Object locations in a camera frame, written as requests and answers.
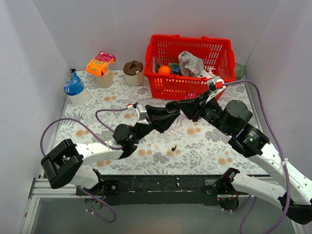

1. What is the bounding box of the glossy black gold-trimmed case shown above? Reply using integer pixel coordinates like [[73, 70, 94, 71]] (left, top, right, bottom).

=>
[[166, 105, 180, 113]]

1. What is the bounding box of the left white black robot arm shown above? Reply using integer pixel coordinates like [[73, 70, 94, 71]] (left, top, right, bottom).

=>
[[40, 103, 180, 195]]

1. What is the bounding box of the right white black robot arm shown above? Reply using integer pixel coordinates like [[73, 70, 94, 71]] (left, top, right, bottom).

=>
[[166, 95, 312, 225]]

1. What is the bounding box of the white pump bottle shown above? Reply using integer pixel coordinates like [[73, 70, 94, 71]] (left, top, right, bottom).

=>
[[196, 67, 216, 79]]

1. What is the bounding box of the green blue packet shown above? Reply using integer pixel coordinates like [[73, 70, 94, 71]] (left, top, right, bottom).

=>
[[169, 62, 181, 75]]

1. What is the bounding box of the orange fruit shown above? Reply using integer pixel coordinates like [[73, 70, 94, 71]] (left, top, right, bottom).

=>
[[158, 65, 171, 75]]

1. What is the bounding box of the brown topped paper cup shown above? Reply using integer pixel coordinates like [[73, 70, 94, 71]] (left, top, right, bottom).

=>
[[123, 60, 145, 86]]

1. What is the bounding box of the green ball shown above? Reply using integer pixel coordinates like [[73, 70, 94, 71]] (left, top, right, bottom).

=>
[[234, 63, 245, 80]]

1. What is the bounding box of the beige cup under snack box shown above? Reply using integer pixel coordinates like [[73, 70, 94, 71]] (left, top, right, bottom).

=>
[[95, 69, 114, 88]]

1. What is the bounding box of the red plastic shopping basket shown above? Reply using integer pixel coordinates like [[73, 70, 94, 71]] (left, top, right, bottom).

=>
[[144, 35, 235, 100]]

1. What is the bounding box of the orange pink snack box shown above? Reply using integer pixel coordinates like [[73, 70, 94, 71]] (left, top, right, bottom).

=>
[[86, 51, 116, 77]]

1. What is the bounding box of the white cup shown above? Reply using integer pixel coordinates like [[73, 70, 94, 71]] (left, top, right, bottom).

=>
[[67, 87, 90, 106]]

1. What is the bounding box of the blue wrapper on white cup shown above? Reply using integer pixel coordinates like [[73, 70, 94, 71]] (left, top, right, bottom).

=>
[[63, 72, 84, 96]]

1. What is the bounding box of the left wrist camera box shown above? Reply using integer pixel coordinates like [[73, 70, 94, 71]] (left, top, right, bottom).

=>
[[127, 103, 149, 124]]

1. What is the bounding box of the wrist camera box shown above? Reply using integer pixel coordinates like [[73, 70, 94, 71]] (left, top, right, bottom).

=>
[[206, 76, 226, 102], [127, 103, 149, 124]]

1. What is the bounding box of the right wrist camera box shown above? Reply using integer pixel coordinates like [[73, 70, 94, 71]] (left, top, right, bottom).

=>
[[206, 76, 226, 102]]

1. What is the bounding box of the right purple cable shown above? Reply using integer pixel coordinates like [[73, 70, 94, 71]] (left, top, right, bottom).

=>
[[223, 79, 292, 234]]

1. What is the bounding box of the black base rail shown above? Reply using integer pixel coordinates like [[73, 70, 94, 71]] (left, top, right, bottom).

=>
[[75, 174, 252, 207]]

